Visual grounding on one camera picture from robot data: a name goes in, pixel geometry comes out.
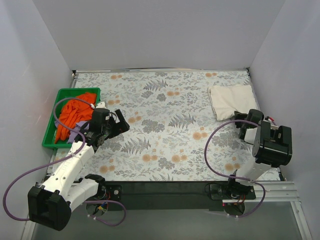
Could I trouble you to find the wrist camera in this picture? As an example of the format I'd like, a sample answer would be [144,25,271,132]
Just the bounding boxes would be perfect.
[264,116,279,130]
[95,101,108,109]

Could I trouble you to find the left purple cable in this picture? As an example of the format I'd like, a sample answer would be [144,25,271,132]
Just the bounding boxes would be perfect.
[4,97,127,227]

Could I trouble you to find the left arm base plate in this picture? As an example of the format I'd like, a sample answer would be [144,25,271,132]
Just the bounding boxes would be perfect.
[93,184,122,209]

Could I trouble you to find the orange t shirt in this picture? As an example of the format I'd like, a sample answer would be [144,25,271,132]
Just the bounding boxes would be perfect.
[58,92,97,129]

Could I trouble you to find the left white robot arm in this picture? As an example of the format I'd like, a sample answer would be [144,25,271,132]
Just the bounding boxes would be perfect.
[27,107,130,231]

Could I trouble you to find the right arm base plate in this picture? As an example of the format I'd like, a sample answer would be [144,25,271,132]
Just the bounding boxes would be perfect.
[204,181,256,200]

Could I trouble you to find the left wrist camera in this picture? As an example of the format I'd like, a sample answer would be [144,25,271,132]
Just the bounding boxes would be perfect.
[95,101,108,109]

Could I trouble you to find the cream white t shirt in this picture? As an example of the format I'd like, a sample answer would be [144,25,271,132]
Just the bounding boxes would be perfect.
[208,85,258,121]

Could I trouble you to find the purple t shirt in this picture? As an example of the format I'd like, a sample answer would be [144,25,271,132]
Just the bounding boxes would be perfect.
[54,121,89,144]

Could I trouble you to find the green plastic tray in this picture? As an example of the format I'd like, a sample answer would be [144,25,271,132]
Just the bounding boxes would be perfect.
[42,87,101,149]

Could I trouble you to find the aluminium frame rail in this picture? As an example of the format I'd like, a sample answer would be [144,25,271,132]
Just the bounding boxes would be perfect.
[22,181,312,240]

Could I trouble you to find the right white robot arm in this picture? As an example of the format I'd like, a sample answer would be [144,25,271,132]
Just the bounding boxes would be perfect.
[226,109,293,199]

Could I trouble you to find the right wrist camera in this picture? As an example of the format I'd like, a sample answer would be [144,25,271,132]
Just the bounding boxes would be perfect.
[264,116,279,130]

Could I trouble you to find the floral patterned table mat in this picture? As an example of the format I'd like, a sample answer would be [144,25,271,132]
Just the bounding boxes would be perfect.
[49,70,280,182]

